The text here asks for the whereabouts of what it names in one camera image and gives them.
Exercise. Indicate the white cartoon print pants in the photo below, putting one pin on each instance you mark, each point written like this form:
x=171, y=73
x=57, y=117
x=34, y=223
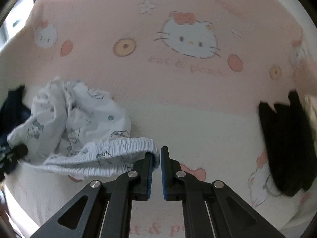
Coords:
x=94, y=119

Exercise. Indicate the black garment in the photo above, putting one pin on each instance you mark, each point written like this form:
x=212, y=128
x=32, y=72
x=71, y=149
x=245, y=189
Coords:
x=284, y=148

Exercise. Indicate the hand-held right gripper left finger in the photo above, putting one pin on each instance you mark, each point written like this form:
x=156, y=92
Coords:
x=148, y=178

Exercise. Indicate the cream garment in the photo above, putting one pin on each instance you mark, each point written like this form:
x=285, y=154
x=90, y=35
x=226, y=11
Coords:
x=310, y=109

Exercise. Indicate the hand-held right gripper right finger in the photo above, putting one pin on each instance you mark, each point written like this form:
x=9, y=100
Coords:
x=164, y=176

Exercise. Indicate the pink Hello Kitty blanket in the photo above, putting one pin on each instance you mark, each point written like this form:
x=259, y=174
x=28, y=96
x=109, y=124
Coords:
x=173, y=91

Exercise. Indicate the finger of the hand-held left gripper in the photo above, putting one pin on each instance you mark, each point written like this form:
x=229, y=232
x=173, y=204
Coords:
x=21, y=151

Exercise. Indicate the navy garment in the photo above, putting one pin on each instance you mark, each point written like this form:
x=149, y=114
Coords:
x=11, y=114

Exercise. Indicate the glass balcony door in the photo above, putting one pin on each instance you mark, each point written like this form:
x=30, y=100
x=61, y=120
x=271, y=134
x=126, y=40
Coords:
x=10, y=33

